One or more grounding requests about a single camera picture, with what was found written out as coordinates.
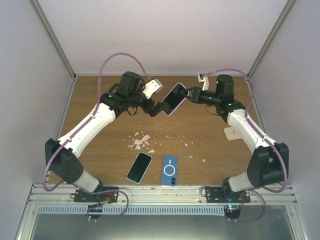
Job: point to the white slotted cable duct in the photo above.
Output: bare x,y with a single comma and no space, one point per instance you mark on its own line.
196,210

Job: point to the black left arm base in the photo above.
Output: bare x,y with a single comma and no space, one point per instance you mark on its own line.
111,196

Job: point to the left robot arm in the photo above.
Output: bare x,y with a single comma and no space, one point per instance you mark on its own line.
62,155

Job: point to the blue magsafe phone case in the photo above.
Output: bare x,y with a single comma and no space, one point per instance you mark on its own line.
169,171

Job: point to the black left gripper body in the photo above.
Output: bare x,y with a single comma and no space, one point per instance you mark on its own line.
146,107

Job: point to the phone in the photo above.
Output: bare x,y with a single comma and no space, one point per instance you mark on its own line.
139,167

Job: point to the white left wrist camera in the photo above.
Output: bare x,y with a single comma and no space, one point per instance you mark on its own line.
152,87

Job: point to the white phone stand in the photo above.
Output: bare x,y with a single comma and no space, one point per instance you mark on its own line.
231,134

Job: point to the white debris pile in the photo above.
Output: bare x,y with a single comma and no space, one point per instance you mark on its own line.
141,141

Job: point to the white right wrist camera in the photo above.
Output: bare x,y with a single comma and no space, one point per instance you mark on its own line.
202,78

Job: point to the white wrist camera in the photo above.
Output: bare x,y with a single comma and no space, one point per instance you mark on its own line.
202,78
152,87

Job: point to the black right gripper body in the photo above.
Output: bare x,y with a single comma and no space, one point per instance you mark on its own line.
207,101

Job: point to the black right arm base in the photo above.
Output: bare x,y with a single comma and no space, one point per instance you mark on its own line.
216,194

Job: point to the aluminium front rail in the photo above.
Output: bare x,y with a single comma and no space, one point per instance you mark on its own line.
158,195

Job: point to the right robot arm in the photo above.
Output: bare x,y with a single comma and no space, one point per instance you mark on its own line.
269,161

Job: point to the lavender phone case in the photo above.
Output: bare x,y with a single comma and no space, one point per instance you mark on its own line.
172,110

